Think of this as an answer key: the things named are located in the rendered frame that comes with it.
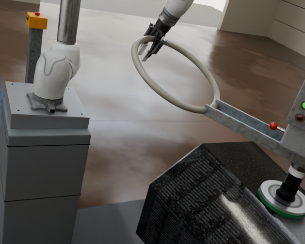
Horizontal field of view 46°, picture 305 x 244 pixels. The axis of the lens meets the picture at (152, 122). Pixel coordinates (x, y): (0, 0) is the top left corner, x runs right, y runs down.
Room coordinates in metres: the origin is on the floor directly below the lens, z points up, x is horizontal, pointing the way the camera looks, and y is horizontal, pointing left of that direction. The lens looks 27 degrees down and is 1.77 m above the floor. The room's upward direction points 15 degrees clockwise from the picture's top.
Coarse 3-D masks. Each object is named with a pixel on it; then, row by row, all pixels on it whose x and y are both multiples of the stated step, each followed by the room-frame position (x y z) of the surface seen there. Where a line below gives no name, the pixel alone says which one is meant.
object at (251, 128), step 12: (216, 108) 1.56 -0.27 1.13; (228, 108) 1.54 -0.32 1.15; (216, 120) 1.44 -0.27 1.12; (228, 120) 1.41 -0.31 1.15; (240, 120) 1.50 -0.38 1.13; (252, 120) 1.48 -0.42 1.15; (240, 132) 1.38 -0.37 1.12; (252, 132) 1.36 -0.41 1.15; (264, 132) 1.45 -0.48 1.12; (276, 132) 1.42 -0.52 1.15; (264, 144) 1.33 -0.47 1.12; (276, 144) 1.31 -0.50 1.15; (288, 156) 1.28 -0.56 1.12; (300, 156) 1.26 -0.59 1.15
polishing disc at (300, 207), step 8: (264, 184) 1.35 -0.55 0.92; (272, 184) 1.37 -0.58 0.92; (280, 184) 1.39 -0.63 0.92; (264, 192) 1.29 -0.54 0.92; (272, 192) 1.31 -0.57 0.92; (272, 200) 1.25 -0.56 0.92; (280, 200) 1.26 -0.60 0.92; (296, 200) 1.30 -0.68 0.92; (304, 200) 1.31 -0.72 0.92; (280, 208) 1.21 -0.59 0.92; (288, 208) 1.23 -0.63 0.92; (296, 208) 1.24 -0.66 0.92; (304, 208) 1.25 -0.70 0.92
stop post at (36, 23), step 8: (32, 16) 2.41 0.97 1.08; (40, 16) 2.46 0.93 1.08; (32, 24) 2.41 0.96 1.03; (40, 24) 2.44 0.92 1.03; (32, 32) 2.43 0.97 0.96; (40, 32) 2.46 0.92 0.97; (32, 40) 2.43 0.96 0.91; (40, 40) 2.46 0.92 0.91; (32, 48) 2.43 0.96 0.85; (40, 48) 2.46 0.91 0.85; (32, 56) 2.44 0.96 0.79; (32, 64) 2.44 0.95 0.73; (32, 72) 2.44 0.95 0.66; (32, 80) 2.44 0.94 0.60
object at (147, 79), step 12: (144, 36) 1.71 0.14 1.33; (132, 48) 1.56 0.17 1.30; (180, 48) 1.84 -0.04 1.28; (132, 60) 1.50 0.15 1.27; (192, 60) 1.83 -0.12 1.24; (144, 72) 1.43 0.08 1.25; (204, 72) 1.79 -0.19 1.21; (156, 84) 1.40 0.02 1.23; (216, 84) 1.72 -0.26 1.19; (168, 96) 1.39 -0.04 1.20; (216, 96) 1.63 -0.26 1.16; (192, 108) 1.41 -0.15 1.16; (204, 108) 1.46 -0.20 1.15
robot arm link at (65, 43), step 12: (72, 0) 1.83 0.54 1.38; (60, 12) 1.84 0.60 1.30; (72, 12) 1.84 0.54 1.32; (60, 24) 1.83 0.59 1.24; (72, 24) 1.84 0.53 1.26; (60, 36) 1.82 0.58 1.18; (72, 36) 1.84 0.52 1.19; (60, 48) 1.80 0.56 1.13; (72, 48) 1.82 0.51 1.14; (72, 60) 1.80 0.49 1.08; (72, 72) 1.78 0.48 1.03
